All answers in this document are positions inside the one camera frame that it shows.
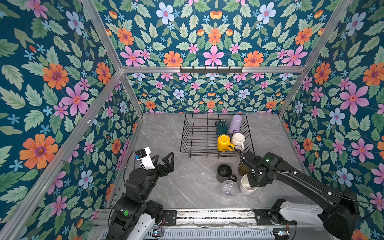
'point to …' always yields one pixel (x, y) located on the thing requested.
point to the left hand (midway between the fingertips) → (168, 152)
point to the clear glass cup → (229, 188)
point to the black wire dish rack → (199, 138)
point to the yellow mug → (223, 144)
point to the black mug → (224, 172)
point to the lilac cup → (235, 124)
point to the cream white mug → (245, 187)
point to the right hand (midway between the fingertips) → (252, 183)
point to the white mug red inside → (238, 139)
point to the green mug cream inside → (222, 127)
